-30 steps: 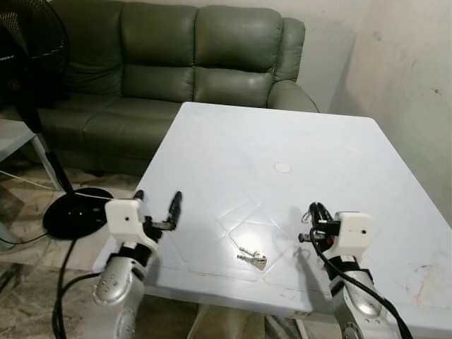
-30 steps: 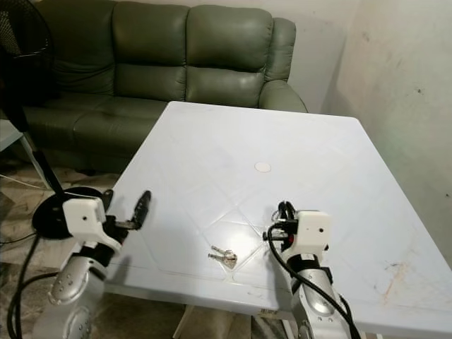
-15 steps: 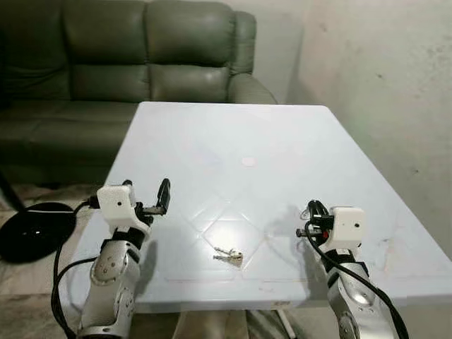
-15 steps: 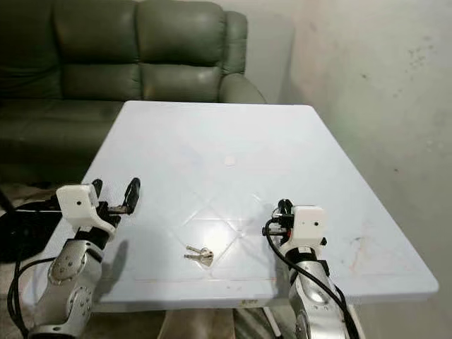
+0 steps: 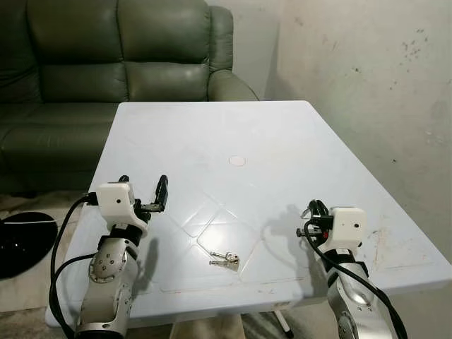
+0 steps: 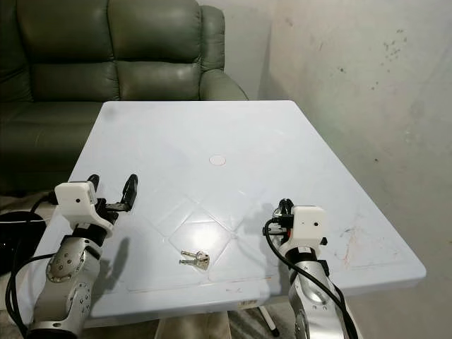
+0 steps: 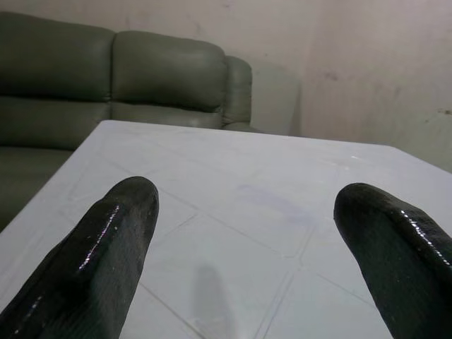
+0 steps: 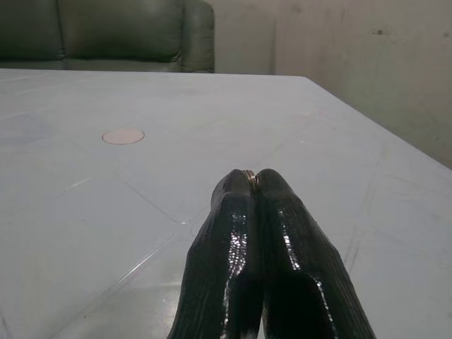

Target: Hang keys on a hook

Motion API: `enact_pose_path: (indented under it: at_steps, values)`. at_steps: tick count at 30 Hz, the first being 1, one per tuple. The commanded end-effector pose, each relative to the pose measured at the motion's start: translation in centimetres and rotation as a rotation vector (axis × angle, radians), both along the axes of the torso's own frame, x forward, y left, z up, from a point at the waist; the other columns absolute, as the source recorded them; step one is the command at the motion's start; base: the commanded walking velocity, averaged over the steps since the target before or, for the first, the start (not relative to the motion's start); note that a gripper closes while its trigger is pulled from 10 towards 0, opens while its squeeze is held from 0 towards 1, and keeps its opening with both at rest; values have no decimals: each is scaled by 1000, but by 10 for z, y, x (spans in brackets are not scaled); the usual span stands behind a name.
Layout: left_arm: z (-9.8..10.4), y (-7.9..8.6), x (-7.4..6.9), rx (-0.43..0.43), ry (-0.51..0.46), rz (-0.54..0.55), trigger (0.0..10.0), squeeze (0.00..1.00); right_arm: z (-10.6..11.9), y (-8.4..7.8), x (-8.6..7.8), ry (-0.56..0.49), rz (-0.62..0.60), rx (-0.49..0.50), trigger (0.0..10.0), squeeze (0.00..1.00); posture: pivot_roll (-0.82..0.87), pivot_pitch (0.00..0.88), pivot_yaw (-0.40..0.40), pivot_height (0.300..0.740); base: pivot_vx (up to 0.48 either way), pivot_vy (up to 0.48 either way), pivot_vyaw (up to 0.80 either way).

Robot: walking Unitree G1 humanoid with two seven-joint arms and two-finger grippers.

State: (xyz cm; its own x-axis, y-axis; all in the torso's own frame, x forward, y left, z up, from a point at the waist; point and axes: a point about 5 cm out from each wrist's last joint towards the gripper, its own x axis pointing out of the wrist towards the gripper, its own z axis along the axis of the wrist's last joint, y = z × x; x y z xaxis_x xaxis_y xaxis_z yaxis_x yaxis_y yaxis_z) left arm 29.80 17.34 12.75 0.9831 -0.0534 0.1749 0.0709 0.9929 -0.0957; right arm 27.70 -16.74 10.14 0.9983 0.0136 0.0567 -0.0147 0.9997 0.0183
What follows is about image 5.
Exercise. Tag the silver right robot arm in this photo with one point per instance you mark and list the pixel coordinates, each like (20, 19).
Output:
(357, 296)

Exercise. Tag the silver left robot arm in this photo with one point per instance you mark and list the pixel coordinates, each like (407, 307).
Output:
(106, 272)

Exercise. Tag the round white table cap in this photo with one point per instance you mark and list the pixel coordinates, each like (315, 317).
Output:
(237, 160)

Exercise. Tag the white plastic table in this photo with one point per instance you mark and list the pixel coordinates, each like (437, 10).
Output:
(233, 134)

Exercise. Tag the white metal table leg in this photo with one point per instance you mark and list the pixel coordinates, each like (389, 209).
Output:
(282, 323)

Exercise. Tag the green leather sofa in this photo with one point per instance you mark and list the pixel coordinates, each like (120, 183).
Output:
(85, 70)

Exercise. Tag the black round floor object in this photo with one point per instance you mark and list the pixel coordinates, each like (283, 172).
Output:
(21, 247)

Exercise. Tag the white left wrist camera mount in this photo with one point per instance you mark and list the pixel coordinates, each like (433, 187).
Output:
(114, 200)

